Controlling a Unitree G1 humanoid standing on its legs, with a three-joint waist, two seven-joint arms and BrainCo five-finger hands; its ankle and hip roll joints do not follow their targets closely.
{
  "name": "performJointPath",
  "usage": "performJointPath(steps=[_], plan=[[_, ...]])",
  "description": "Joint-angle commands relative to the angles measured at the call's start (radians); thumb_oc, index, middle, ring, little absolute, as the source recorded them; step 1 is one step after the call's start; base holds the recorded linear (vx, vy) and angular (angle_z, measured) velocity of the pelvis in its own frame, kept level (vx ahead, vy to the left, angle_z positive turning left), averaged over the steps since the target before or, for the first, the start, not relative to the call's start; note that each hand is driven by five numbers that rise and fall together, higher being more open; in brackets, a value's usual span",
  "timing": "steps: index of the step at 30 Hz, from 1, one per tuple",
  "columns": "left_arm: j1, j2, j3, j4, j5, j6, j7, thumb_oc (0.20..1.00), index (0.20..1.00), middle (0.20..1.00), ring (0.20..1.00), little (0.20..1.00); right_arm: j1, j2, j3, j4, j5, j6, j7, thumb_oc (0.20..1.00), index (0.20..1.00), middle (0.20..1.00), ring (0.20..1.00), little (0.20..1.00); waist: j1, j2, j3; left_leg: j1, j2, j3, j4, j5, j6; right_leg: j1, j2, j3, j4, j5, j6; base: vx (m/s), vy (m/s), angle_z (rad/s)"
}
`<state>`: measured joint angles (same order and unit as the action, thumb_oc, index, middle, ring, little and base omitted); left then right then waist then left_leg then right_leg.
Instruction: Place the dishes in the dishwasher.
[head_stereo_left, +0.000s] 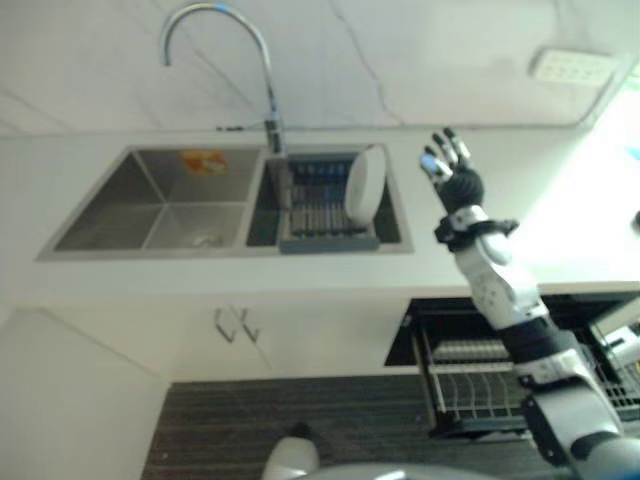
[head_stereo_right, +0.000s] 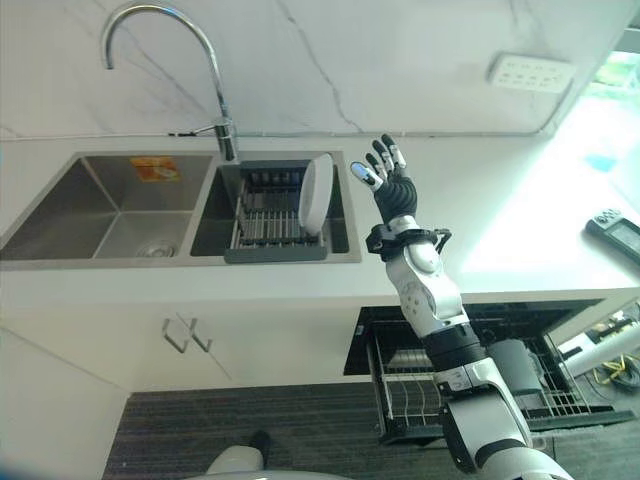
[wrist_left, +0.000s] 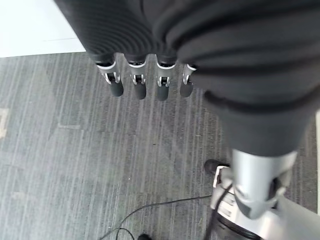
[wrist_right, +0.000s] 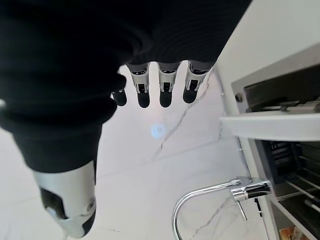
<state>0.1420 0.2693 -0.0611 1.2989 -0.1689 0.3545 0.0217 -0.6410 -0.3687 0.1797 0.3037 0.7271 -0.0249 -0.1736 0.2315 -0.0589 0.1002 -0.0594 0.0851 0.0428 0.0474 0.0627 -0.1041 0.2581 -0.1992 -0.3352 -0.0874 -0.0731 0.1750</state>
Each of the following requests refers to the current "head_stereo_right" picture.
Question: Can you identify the black handheld device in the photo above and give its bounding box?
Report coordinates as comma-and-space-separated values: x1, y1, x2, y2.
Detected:
584, 207, 640, 261

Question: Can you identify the metal cabinet handle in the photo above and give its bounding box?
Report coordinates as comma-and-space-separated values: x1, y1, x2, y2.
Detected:
161, 313, 188, 354
188, 317, 214, 351

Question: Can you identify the dark dish drying rack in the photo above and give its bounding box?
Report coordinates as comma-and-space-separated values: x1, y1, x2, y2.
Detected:
223, 159, 334, 265

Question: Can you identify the white round plate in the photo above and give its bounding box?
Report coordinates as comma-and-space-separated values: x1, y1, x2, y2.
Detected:
299, 153, 334, 236

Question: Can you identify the yellow cable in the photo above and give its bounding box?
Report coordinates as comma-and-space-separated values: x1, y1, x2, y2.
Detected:
594, 353, 639, 389

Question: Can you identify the stainless steel double sink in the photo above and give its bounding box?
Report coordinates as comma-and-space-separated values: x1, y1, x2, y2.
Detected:
0, 149, 362, 266

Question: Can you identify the white pipe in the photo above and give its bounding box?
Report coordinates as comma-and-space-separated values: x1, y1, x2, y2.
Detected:
559, 327, 640, 379

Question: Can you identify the wire dishwasher rack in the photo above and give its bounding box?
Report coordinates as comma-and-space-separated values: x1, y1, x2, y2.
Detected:
367, 304, 635, 444

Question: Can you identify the white wall power socket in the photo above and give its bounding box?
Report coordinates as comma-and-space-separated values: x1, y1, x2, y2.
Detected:
486, 52, 574, 95

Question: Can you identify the chrome gooseneck faucet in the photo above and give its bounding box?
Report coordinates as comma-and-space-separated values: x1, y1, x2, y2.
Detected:
101, 0, 239, 162

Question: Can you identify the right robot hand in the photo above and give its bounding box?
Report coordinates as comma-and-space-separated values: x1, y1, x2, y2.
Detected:
350, 133, 419, 222

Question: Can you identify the round sink drain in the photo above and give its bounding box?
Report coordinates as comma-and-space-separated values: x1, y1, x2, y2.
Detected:
134, 239, 178, 257

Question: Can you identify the orange sticker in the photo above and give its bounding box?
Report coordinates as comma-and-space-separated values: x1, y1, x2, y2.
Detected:
130, 156, 180, 181

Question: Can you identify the silver robot leg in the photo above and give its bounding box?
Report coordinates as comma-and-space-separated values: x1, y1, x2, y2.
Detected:
205, 446, 266, 480

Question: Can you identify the white cabinet door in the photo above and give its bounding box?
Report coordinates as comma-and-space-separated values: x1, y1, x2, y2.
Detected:
0, 304, 236, 480

